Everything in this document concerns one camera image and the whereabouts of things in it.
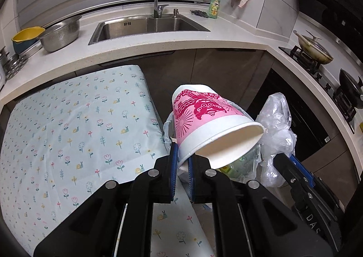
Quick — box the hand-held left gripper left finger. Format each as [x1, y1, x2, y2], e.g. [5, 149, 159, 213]
[33, 144, 180, 257]

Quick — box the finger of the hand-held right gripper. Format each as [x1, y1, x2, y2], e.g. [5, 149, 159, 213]
[274, 153, 314, 209]

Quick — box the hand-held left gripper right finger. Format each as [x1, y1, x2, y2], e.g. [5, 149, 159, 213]
[187, 155, 332, 257]

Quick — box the clear plastic trash bag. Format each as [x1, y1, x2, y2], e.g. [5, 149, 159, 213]
[163, 92, 297, 189]

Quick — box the pink patterned paper cup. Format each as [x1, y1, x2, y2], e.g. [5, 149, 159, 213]
[172, 84, 264, 170]

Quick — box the black built-in appliance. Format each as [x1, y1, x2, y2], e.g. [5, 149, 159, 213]
[267, 68, 332, 161]

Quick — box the black gas stove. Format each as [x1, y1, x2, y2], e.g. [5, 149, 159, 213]
[279, 44, 363, 133]

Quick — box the floral tablecloth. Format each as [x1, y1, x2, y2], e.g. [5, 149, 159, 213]
[0, 65, 216, 257]

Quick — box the black frying pan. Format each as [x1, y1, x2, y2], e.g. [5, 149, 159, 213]
[339, 68, 363, 102]

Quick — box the wok with glass lid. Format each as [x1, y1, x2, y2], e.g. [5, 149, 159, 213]
[293, 30, 334, 65]

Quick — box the steel sink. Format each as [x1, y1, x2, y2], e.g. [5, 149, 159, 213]
[88, 15, 211, 46]

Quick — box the green dish soap bottle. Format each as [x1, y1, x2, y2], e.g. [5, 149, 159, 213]
[208, 0, 221, 19]

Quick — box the steel colander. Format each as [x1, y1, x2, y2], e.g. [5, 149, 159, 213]
[37, 15, 83, 53]

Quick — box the metal tray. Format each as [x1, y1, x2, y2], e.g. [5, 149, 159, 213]
[20, 39, 43, 60]

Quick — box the round metal steamer rack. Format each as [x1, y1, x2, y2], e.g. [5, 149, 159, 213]
[3, 53, 29, 80]

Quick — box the blue bowl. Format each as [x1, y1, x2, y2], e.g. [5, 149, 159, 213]
[13, 37, 40, 55]

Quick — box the yellow bowl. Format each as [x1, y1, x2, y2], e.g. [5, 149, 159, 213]
[11, 27, 46, 44]

